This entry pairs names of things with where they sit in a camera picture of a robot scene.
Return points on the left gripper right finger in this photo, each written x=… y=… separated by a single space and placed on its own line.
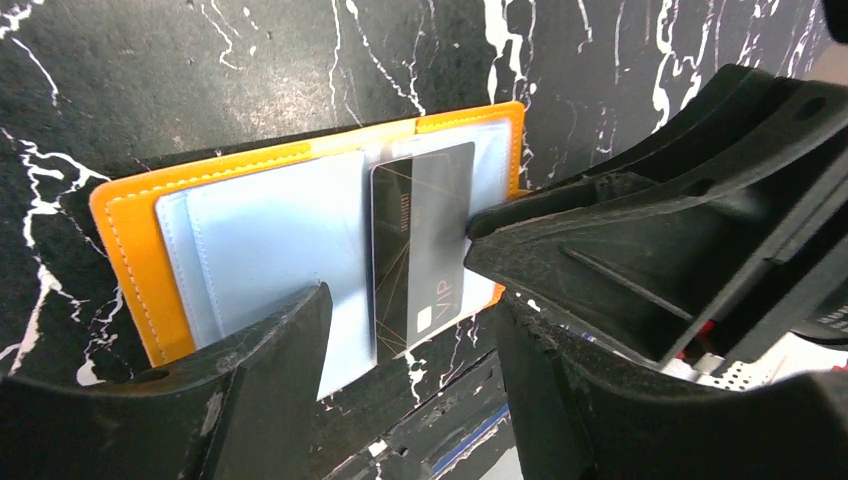
x=581 y=412

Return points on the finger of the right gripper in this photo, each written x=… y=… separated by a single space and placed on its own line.
x=723 y=259
x=729 y=106

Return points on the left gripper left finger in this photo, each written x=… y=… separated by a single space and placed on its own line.
x=241 y=408

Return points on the orange card holder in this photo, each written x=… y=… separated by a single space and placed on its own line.
x=205 y=249

